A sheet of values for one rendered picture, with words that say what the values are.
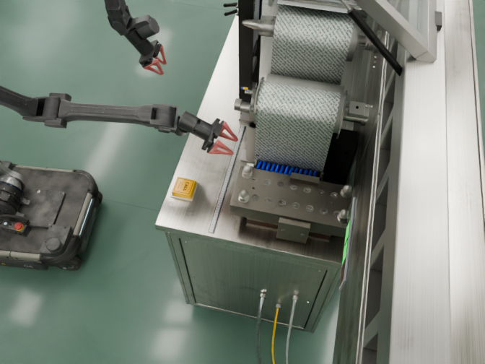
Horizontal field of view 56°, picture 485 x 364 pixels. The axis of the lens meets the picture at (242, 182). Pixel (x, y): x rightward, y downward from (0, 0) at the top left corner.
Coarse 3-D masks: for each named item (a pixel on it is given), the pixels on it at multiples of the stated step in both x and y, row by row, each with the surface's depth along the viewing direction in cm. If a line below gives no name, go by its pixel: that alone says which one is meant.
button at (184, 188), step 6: (180, 180) 164; (186, 180) 164; (192, 180) 164; (174, 186) 163; (180, 186) 163; (186, 186) 163; (192, 186) 163; (174, 192) 161; (180, 192) 161; (186, 192) 161; (192, 192) 162; (186, 198) 162
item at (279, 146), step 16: (256, 128) 143; (256, 144) 149; (272, 144) 148; (288, 144) 146; (304, 144) 144; (320, 144) 142; (272, 160) 155; (288, 160) 153; (304, 160) 151; (320, 160) 149
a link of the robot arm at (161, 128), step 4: (164, 104) 144; (168, 104) 144; (176, 108) 145; (176, 112) 145; (176, 116) 144; (176, 120) 144; (176, 124) 144; (160, 128) 143; (164, 128) 143; (168, 128) 143; (172, 128) 144; (176, 128) 150; (164, 132) 146; (168, 132) 145; (172, 132) 147; (176, 132) 154; (180, 132) 151; (184, 132) 151
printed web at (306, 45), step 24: (288, 24) 140; (312, 24) 139; (336, 24) 138; (288, 48) 144; (312, 48) 142; (336, 48) 140; (288, 72) 153; (312, 72) 150; (336, 72) 148; (264, 96) 135; (288, 96) 134; (312, 96) 134; (336, 96) 134; (264, 120) 139; (288, 120) 136; (312, 120) 134
